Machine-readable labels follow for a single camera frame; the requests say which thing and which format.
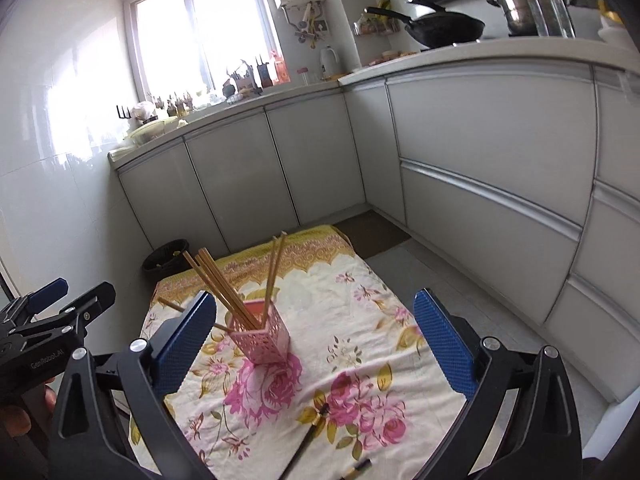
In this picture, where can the orange red bag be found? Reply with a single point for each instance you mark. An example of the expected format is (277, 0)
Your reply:
(280, 70)

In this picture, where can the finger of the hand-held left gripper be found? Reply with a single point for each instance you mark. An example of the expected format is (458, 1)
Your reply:
(50, 290)
(75, 317)

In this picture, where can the dark floor mat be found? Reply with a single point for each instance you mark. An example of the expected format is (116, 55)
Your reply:
(375, 235)

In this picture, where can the pale green basin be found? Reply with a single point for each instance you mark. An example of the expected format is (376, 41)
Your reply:
(152, 130)

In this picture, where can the small jar with pink lid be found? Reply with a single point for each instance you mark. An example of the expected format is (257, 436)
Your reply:
(303, 76)

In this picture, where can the plates of food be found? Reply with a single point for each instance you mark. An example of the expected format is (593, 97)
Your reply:
(390, 57)

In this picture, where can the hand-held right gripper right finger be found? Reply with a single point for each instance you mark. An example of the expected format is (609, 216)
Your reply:
(442, 340)

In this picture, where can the black trash bin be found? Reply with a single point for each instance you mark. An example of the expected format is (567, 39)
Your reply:
(160, 265)

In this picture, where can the dark chopstick tip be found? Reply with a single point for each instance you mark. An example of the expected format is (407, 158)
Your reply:
(360, 467)

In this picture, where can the white kettle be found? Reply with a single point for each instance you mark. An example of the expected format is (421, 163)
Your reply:
(329, 62)

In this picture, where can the row of small dark bottles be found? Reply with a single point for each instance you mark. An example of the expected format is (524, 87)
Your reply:
(172, 102)

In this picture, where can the black wok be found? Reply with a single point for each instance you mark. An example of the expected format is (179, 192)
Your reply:
(445, 30)

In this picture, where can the kitchen window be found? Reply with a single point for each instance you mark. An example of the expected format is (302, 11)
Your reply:
(200, 35)

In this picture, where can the person's left hand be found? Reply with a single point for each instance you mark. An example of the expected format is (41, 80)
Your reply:
(17, 422)

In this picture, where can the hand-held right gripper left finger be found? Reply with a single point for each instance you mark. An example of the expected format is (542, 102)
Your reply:
(187, 340)

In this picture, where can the floral printed cloth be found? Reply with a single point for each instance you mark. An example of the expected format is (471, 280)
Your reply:
(350, 310)

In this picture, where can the wooden chopstick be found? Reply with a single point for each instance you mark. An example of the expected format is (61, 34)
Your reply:
(172, 304)
(278, 270)
(220, 284)
(210, 283)
(225, 280)
(270, 270)

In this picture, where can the black chopstick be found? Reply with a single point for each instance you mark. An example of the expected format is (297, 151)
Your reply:
(308, 435)

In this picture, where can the shiny stove splash guard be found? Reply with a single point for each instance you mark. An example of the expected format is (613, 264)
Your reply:
(555, 10)

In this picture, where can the white kitchen cabinets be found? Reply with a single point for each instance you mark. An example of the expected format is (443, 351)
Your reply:
(475, 125)

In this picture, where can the steel stockpot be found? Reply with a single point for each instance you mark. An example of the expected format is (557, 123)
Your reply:
(515, 5)

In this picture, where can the pink plastic utensil basket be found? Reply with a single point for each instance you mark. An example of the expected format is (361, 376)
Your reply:
(265, 342)

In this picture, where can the white container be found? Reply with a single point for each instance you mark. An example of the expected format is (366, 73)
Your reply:
(611, 30)

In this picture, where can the black knife holder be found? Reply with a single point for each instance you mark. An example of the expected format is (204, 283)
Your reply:
(264, 75)

